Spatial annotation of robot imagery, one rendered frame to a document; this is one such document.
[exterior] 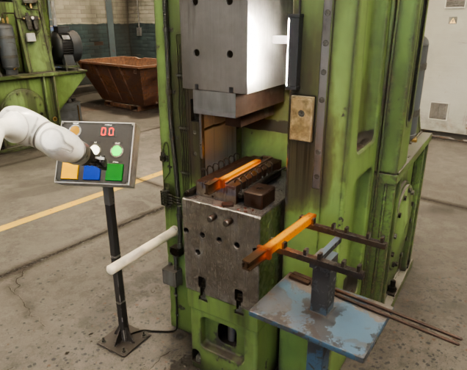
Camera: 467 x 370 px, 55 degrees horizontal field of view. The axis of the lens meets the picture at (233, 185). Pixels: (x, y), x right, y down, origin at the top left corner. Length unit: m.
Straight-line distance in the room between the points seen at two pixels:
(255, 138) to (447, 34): 4.86
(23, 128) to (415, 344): 2.15
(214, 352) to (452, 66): 5.43
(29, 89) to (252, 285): 5.02
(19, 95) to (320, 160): 5.07
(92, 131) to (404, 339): 1.93
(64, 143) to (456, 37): 5.89
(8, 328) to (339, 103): 2.17
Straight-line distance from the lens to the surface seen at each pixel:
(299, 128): 1.73
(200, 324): 2.20
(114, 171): 1.98
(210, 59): 1.74
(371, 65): 2.02
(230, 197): 1.83
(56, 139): 1.49
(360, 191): 2.15
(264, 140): 2.23
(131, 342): 2.57
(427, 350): 2.68
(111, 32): 11.26
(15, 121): 1.57
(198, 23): 1.77
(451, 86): 6.84
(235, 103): 1.71
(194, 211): 1.89
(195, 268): 2.02
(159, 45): 2.08
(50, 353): 2.65
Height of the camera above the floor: 1.64
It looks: 21 degrees down
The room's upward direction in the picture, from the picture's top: straight up
